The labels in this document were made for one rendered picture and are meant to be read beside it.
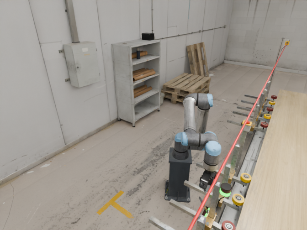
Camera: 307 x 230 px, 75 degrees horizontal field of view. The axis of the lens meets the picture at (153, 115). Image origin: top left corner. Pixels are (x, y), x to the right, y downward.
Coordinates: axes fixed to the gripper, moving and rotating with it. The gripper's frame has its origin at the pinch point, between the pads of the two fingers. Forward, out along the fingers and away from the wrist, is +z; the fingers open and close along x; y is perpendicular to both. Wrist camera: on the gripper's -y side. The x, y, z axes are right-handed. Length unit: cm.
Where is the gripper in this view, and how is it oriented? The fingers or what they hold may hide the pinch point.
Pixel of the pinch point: (204, 191)
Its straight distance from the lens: 147.6
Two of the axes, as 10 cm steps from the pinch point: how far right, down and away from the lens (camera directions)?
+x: -8.3, -2.6, 4.9
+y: 5.6, -3.9, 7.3
